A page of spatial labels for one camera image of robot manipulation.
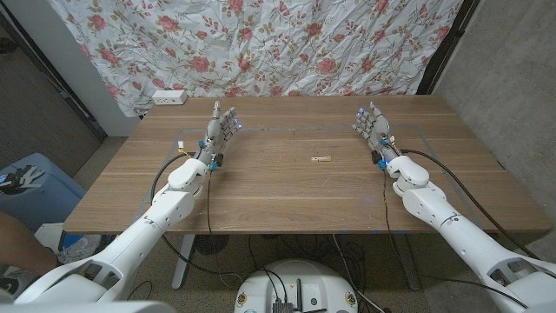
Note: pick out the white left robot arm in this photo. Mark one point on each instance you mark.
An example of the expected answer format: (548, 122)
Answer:
(143, 226)

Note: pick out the floral rose backdrop cloth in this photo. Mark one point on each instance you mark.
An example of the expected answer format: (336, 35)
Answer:
(260, 43)

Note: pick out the black module with antenna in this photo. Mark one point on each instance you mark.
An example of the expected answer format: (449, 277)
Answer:
(282, 308)

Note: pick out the black and white gloves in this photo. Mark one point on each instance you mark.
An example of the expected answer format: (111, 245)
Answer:
(19, 178)

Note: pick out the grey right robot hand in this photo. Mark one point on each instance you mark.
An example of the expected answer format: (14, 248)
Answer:
(379, 130)

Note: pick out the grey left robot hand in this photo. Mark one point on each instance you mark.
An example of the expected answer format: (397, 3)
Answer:
(213, 132)

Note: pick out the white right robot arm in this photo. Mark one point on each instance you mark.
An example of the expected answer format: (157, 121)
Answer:
(460, 235)

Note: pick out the white table leg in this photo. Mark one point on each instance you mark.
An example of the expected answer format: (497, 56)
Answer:
(182, 261)

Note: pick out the wooden clothespin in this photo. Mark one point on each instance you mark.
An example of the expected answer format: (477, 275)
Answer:
(321, 159)

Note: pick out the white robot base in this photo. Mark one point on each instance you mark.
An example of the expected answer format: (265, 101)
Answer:
(295, 274)

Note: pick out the person's bare forearm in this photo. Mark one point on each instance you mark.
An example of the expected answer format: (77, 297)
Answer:
(21, 243)

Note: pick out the white power strip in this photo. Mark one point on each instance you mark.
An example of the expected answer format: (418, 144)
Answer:
(169, 97)

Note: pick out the black backdrop stand pole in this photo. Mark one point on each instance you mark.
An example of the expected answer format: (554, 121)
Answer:
(447, 48)

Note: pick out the grey table leg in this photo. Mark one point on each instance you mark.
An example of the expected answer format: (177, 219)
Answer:
(408, 269)

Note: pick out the blue plastic bin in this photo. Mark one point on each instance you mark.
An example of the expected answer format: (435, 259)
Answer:
(48, 204)

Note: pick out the black round floor fan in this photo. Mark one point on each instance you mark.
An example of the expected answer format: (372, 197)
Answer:
(211, 244)

